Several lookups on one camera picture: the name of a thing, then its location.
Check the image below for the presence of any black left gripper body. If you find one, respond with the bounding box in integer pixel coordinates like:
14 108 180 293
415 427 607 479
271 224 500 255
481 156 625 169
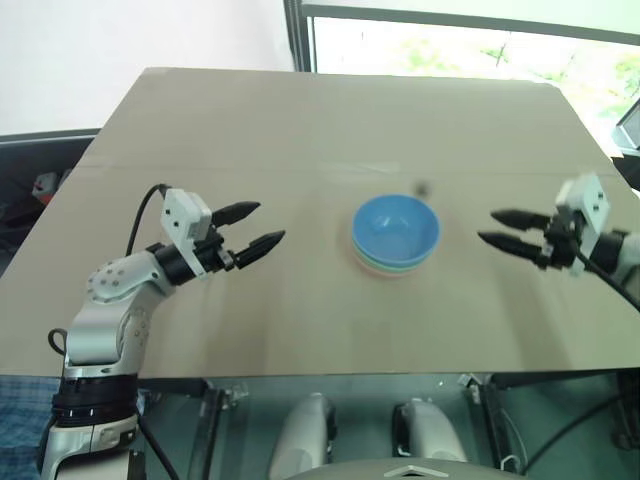
192 223 240 274

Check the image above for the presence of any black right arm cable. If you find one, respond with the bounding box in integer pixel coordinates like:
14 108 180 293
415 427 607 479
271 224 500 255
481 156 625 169
575 251 640 303

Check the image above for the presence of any blue plastic bowl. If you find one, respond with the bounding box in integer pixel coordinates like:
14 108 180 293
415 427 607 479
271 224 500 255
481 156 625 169
351 193 445 269

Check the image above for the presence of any silver robot leg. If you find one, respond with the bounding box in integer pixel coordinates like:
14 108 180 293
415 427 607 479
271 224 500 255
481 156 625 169
391 397 469 464
268 392 337 480

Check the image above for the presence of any black floor cable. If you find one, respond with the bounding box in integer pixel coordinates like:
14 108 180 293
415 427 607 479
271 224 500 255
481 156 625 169
523 393 622 464

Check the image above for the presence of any dark robot torso front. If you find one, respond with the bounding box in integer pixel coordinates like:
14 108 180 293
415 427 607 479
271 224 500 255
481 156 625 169
282 451 513 480

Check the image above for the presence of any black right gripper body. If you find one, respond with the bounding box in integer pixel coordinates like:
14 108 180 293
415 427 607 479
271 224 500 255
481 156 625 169
536 208 589 274

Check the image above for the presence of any blue plaid cloth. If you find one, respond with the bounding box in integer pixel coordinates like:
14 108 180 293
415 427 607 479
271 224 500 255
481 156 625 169
0 374 64 480

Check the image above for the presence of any silver right robot leg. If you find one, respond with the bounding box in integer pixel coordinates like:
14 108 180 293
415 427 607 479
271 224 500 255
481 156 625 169
391 397 469 464

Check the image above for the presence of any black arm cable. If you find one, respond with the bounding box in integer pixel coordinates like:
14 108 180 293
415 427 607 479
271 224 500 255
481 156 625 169
125 183 171 257
575 251 640 303

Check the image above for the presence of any silver left robot leg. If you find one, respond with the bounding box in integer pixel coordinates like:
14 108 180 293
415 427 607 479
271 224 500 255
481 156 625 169
268 392 337 480

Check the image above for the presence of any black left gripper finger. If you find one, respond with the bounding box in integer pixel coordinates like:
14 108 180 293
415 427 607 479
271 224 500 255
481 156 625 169
210 200 262 227
233 229 287 267

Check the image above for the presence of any dark monitor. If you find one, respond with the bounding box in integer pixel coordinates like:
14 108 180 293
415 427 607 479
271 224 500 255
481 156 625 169
606 101 640 152

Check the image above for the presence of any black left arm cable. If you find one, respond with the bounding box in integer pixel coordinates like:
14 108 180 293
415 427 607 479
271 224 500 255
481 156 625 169
125 183 171 257

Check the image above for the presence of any dark window frame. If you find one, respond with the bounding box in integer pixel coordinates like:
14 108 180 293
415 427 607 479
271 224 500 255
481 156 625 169
281 0 640 74

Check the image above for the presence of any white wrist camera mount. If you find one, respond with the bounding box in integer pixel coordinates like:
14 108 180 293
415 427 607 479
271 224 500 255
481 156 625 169
160 187 213 277
555 172 613 277

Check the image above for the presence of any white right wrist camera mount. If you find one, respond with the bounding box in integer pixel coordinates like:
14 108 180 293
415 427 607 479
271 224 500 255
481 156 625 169
555 172 613 277

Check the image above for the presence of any green plastic bowl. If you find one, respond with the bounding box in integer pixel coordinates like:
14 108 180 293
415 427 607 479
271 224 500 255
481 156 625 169
351 245 437 275

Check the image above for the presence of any metal table leg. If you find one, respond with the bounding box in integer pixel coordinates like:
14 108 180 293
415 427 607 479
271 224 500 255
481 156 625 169
191 378 225 480
463 372 507 474

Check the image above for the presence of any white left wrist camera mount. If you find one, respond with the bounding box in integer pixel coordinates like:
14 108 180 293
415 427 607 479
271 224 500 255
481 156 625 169
160 187 213 277

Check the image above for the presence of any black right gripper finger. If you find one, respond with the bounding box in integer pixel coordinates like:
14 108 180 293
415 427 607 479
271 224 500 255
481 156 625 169
477 230 545 263
489 208 552 232

